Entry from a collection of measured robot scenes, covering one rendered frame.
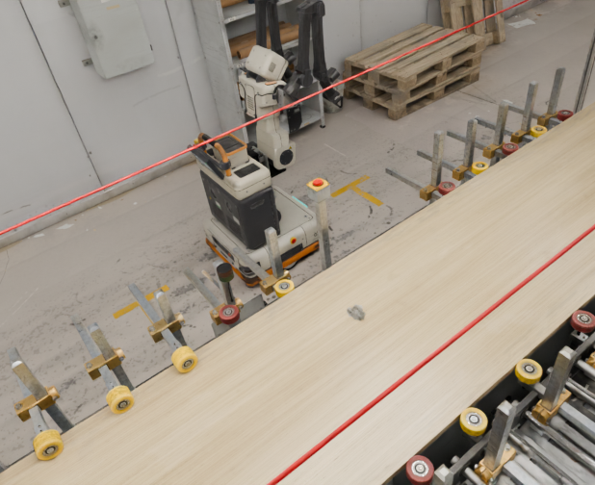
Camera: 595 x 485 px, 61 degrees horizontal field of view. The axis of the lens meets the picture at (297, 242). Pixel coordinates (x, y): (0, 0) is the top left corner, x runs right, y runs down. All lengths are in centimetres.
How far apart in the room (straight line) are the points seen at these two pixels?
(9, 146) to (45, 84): 54
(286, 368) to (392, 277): 59
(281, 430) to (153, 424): 44
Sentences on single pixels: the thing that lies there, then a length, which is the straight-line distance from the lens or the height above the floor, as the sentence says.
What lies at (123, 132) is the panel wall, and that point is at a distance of 457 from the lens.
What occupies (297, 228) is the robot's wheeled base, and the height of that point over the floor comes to 28.
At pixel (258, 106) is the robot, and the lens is 307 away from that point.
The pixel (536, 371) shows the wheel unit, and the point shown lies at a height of 90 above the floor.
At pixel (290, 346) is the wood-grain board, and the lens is 191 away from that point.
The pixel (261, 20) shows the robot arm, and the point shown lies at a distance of 328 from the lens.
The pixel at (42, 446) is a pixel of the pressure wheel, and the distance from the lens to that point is 189.
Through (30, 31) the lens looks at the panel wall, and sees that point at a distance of 421.
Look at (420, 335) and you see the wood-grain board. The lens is 193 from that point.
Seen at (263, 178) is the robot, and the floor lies 77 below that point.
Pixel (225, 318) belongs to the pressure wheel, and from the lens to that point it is 205.
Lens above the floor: 240
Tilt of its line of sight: 40 degrees down
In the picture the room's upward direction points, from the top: 9 degrees counter-clockwise
